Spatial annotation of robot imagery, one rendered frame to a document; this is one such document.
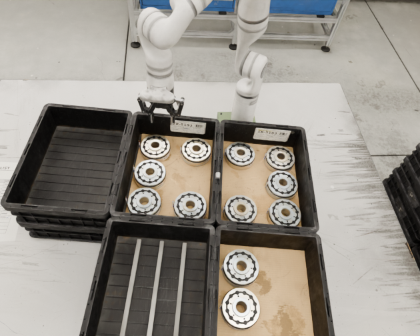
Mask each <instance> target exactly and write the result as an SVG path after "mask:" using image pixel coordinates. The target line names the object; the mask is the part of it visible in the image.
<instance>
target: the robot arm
mask: <svg viewBox="0 0 420 336"><path fill-rule="evenodd" d="M270 1H271V0H241V1H240V3H239V6H238V12H237V51H236V57H235V72H236V73H237V74H238V75H240V76H242V77H245V78H243V79H240V80H239V81H238V82H237V84H236V89H235V96H234V100H233V108H232V112H231V120H236V121H249V122H253V118H254V114H255V110H256V106H257V101H258V97H259V92H260V89H261V85H262V82H263V78H264V75H265V72H266V69H267V64H268V58H267V57H266V56H264V55H262V54H259V53H256V52H254V51H251V50H250V49H249V46H250V45H251V44H252V43H253V42H255V41H256V40H258V38H260V36H262V34H264V32H265V31H266V29H267V25H268V20H269V8H270ZM169 2H170V6H171V8H172V10H173V12H172V14H171V15H170V16H169V17H167V16H166V15H164V14H163V13H162V12H161V11H160V10H158V9H156V8H154V7H148V8H146V9H144V10H143V11H142V12H141V14H140V15H139V18H138V21H137V31H138V34H139V39H140V42H141V45H142V48H143V51H144V53H145V60H146V69H147V72H146V80H147V89H145V90H142V91H141V92H140V93H139V94H138V98H137V101H138V104H139V106H140V108H141V112H142V113H148V116H149V120H150V122H151V123H153V121H154V110H155V108H156V109H160V108H162V109H166V110H167V112H168V113H169V114H170V125H172V124H173V123H174V122H175V116H178V117H179V116H181V112H182V110H183V106H184V101H185V98H184V97H181V98H180V99H179V98H176V97H175V95H174V74H173V55H172V52H171V50H170V48H172V47H173V46H174V45H175V44H176V43H177V42H178V40H180V38H181V36H182V34H183V33H184V32H185V30H186V28H187V27H188V26H189V24H190V22H191V21H192V19H193V18H195V17H196V16H197V15H198V14H199V13H200V12H202V10H204V8H206V7H207V6H208V5H209V4H210V3H211V2H212V0H170V1H169ZM146 101H147V102H150V106H149V107H147V105H146V103H145V102H146ZM174 102H176V103H177V106H178V109H176V110H175V108H174V106H173V104H174Z"/></svg>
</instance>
